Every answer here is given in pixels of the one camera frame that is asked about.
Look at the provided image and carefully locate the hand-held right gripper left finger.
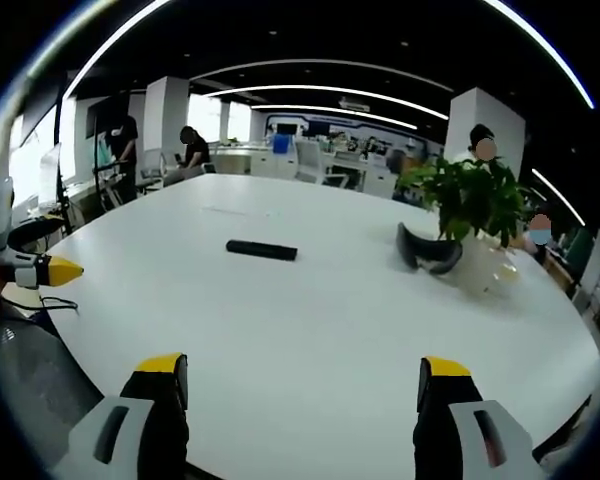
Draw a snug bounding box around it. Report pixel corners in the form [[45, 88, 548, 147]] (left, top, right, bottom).
[[54, 352, 190, 480]]

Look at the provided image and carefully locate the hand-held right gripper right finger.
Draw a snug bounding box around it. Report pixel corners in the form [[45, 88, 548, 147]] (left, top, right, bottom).
[[412, 355, 545, 480]]

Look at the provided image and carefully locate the black remote control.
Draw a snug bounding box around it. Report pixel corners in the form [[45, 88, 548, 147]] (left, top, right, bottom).
[[225, 239, 299, 262]]

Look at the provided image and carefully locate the black tripod stand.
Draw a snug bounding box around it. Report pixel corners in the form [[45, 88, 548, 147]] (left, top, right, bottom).
[[52, 82, 86, 236]]

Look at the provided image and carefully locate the grey mesh office chair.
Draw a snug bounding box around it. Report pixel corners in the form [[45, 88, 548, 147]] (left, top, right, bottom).
[[0, 294, 104, 471]]

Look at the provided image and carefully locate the white plant pot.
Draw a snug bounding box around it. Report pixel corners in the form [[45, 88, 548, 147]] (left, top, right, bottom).
[[452, 233, 522, 296]]

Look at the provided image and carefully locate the black headset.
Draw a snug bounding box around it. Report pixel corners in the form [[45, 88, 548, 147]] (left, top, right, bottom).
[[396, 221, 464, 276]]

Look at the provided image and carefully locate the green potted plant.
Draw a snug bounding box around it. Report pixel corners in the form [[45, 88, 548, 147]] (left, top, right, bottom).
[[395, 155, 531, 249]]

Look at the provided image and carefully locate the white office desk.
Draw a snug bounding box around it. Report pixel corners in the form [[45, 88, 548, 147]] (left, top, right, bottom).
[[210, 142, 299, 180]]

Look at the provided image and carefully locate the white office chair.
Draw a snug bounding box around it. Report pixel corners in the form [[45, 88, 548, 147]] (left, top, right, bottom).
[[293, 139, 326, 184]]

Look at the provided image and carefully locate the black cable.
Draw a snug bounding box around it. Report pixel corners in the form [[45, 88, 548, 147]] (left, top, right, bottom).
[[37, 295, 81, 317]]

